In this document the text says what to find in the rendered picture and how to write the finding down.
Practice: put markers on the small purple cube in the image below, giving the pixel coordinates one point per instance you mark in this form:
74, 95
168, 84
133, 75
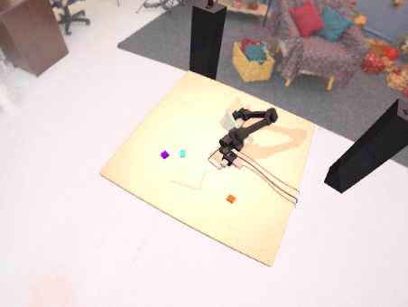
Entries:
164, 154

